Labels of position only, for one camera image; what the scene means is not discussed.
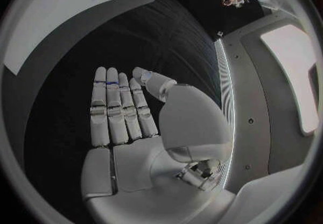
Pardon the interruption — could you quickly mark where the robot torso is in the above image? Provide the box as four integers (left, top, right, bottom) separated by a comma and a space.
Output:
151, 0, 322, 198

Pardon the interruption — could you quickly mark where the white task board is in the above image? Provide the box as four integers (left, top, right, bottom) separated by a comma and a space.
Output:
3, 0, 163, 76

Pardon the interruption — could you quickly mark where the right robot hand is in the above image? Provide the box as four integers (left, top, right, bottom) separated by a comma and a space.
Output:
81, 66, 236, 224

